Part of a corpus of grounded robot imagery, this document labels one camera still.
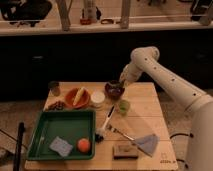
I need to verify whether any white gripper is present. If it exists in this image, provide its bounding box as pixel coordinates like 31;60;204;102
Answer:
119;64;138;88

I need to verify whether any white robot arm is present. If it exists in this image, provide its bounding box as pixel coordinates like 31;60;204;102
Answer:
120;46;213;171

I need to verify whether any purple bowl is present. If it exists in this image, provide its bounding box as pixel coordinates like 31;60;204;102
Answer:
105;80;125;100

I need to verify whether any orange bowl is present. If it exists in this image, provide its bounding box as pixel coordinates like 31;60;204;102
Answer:
64;87;90;109

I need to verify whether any green plastic cup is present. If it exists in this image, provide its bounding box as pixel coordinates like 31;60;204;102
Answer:
118;100;130;115

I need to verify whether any white round container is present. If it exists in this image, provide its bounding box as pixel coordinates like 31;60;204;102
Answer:
91;91;105;107

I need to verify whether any yellow corn cob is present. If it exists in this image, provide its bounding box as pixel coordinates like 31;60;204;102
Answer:
73;87;85;106

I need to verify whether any white black dish brush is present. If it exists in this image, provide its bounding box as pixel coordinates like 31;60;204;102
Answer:
95;107;115;143

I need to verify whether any blue grey cloth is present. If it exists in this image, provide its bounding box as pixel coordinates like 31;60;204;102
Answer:
134;134;159;157

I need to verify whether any brown rectangular block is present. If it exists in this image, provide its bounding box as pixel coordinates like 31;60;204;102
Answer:
113;144;138;159

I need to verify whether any brown grape bunch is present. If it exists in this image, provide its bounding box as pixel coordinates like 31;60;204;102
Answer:
47;101;65;110

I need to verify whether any green plastic tray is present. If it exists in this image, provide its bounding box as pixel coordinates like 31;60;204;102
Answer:
27;110;96;161

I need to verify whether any orange fruit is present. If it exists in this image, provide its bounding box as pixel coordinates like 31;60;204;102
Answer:
77;138;91;153

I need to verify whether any blue sponge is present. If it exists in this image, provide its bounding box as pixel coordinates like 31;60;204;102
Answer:
49;137;73;157

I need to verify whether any black pole stand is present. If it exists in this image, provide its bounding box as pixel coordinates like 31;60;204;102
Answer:
13;122;25;171

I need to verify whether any black office chair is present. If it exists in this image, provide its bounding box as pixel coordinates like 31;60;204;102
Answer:
0;0;52;27

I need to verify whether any black floor cable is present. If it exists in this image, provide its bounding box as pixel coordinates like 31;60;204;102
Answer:
169;132;193;168

